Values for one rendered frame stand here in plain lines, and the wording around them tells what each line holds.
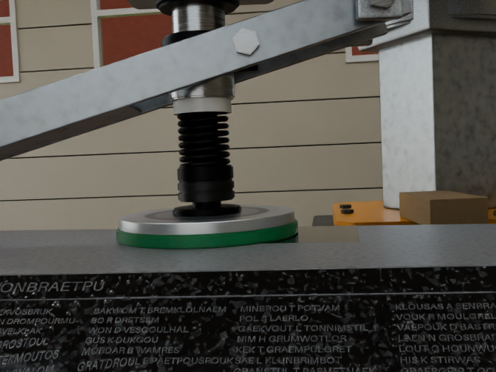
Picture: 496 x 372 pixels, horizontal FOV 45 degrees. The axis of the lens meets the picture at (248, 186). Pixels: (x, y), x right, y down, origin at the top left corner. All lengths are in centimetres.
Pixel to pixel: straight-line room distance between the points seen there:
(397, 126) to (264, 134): 536
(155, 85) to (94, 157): 649
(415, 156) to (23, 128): 88
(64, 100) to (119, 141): 636
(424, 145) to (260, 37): 70
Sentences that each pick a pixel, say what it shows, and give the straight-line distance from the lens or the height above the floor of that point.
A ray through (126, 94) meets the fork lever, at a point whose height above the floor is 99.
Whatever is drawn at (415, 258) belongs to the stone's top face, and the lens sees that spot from 54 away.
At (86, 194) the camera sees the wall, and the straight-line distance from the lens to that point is 721.
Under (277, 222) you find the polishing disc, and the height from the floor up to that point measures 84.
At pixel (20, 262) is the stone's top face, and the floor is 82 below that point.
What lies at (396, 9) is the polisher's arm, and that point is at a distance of 68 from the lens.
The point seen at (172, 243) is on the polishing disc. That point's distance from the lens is 63.
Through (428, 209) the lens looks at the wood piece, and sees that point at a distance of 107.
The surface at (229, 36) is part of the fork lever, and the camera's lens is 68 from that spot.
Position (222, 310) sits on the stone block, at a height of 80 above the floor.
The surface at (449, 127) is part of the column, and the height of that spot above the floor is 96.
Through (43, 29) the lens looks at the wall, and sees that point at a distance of 752.
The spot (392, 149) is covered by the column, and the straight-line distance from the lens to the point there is 140.
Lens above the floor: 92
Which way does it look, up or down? 3 degrees down
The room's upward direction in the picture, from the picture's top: 2 degrees counter-clockwise
